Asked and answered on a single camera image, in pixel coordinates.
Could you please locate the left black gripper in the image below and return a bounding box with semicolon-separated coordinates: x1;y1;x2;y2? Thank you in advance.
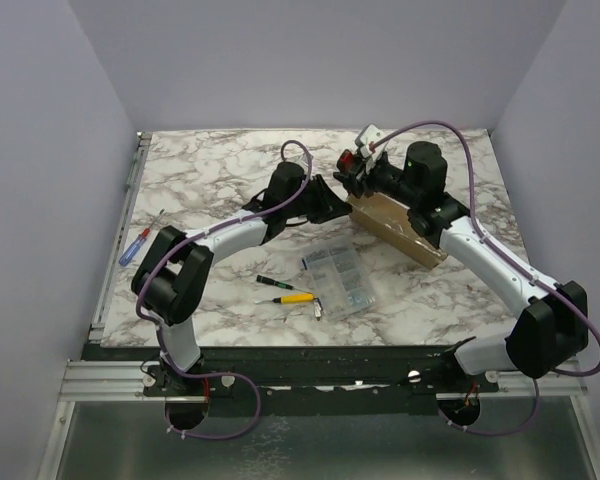
284;174;352;224

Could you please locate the brown cardboard express box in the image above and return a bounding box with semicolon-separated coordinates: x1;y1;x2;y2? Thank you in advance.
346;193;447;270

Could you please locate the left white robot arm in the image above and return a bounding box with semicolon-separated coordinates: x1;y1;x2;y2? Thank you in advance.
131;162;352;395

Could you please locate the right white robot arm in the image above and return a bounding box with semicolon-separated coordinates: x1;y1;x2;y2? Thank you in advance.
334;141;589;391

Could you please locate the clear plastic screw organizer box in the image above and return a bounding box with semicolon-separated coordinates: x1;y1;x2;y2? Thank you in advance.
300;236;377;321

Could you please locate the black green precision screwdriver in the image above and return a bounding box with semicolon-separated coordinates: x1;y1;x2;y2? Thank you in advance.
256;275;295;290

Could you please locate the small metal hex key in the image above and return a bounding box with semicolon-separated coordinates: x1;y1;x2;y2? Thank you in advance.
313;297;324;321

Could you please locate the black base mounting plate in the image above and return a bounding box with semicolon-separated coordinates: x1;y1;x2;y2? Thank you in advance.
142;343;501;419

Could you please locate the red blue screwdriver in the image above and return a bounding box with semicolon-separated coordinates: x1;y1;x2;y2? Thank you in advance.
118;209;165;267

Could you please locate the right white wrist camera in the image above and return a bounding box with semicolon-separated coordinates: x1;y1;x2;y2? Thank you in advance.
355;124;386;173

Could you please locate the yellow handled screwdriver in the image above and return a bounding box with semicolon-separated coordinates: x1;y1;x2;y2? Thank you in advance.
254;293;316;305

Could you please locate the left side metal rail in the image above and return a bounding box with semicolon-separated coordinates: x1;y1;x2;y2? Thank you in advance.
88;132;153;339

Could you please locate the aluminium frame rail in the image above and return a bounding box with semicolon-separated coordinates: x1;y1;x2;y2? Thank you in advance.
35;360;600;479

